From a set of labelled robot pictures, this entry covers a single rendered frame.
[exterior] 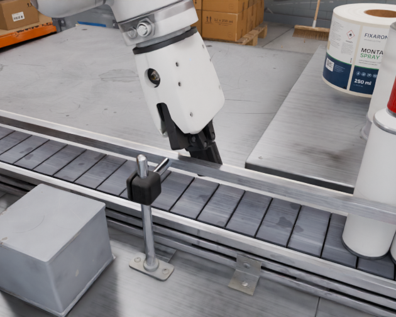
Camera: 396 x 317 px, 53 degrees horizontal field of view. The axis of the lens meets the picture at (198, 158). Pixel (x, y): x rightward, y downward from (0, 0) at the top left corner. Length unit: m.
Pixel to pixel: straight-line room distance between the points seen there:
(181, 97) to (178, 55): 0.04
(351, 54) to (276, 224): 0.47
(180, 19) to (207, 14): 3.51
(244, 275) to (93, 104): 0.58
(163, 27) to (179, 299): 0.30
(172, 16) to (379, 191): 0.27
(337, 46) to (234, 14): 2.96
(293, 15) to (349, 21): 4.32
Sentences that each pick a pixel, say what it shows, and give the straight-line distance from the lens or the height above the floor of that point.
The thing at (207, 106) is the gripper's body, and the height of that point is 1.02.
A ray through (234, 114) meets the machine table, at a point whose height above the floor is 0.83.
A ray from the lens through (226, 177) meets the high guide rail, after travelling 0.45.
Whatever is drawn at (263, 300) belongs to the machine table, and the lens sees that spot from 0.49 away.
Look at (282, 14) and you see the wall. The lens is 5.22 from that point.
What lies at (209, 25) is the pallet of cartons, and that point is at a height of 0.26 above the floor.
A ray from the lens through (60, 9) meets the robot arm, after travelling 0.41.
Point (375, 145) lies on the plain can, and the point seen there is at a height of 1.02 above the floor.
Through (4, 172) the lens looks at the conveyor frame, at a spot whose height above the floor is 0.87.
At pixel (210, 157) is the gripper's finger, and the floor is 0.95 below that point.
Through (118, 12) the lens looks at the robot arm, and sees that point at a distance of 0.43.
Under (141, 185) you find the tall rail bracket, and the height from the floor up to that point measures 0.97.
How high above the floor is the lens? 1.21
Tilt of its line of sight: 32 degrees down
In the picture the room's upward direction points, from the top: straight up
